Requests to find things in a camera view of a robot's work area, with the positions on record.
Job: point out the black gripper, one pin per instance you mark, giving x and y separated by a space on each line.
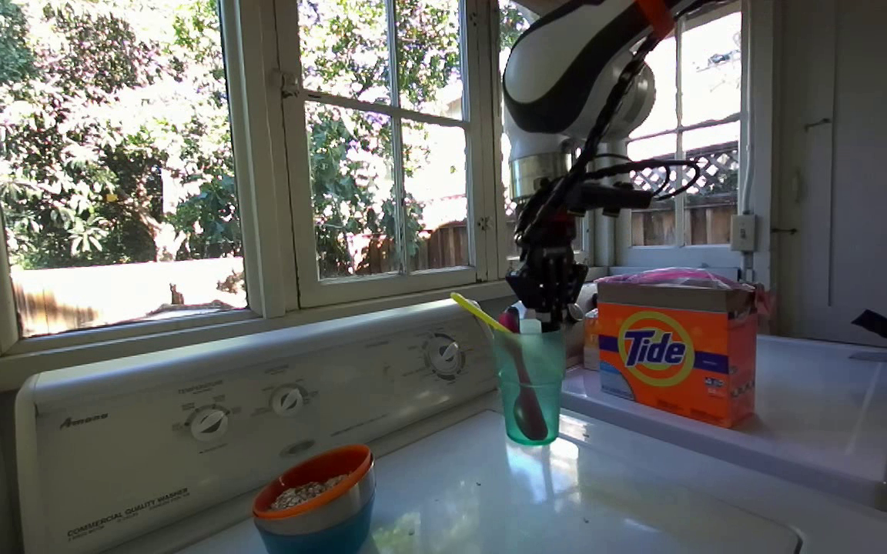
549 232

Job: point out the teal translucent plastic cup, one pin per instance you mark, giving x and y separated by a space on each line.
555 362

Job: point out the pink plastic bag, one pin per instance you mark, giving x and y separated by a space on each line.
676 279

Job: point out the orange Tide detergent box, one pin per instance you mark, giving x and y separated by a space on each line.
671 354

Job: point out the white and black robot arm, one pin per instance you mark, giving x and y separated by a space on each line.
567 64

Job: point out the white machine with rounded panel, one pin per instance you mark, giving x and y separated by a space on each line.
823 409

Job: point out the white machine with angular panel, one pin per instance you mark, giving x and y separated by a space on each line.
124 450

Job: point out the large white dial knob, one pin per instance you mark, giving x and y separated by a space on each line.
446 354

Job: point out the small white dial knob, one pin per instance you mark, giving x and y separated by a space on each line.
207 423
288 401

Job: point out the orange and blue bowl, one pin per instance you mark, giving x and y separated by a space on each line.
310 523

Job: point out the white panel door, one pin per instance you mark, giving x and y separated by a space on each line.
876 187

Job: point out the white framed single pane window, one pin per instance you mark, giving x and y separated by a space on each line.
76 155

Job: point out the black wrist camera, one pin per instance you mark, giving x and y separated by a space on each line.
618 195

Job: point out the white wall outlet box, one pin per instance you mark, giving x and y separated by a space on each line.
744 235

